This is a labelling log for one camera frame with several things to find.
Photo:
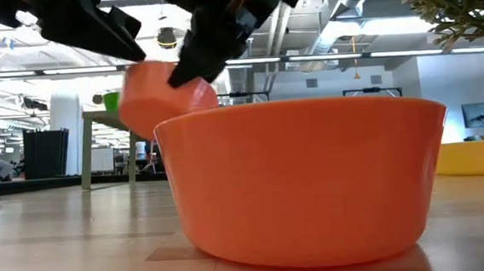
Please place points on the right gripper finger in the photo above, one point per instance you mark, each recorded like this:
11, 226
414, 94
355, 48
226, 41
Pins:
196, 59
227, 53

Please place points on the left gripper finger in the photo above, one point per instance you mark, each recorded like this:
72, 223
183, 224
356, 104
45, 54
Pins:
112, 44
125, 26

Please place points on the green plastic mini bowl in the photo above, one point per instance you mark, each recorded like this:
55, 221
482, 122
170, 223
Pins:
111, 102

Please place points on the orange plastic mini bowl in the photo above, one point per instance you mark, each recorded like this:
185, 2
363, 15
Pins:
305, 182
154, 103

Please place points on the yellow plastic mini bowl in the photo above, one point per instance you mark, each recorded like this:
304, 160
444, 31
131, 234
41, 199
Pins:
472, 158

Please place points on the dark round ceiling speaker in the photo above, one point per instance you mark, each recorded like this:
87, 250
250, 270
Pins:
97, 99

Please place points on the black ceiling mounted device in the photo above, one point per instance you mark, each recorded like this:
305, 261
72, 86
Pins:
35, 104

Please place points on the white building column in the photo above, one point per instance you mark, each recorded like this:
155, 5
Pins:
67, 135

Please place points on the white plastic bucket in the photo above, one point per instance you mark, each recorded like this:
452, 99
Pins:
140, 151

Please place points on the black cabinet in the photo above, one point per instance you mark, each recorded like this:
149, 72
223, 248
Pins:
47, 153

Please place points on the long linear ceiling light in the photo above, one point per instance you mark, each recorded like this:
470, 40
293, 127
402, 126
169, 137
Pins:
407, 52

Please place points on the small teal bowl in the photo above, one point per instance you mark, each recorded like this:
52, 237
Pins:
472, 138

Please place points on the computer monitor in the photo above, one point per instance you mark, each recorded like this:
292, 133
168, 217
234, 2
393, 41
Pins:
481, 112

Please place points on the silver corrugated ventilation duct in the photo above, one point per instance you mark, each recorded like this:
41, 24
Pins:
238, 80

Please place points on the grey wall vent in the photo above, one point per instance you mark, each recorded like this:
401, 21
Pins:
375, 79
312, 83

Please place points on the black metal frame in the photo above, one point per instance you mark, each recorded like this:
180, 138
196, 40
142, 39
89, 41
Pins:
371, 89

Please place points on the black aluminium table frame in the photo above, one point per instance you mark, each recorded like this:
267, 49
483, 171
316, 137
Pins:
36, 184

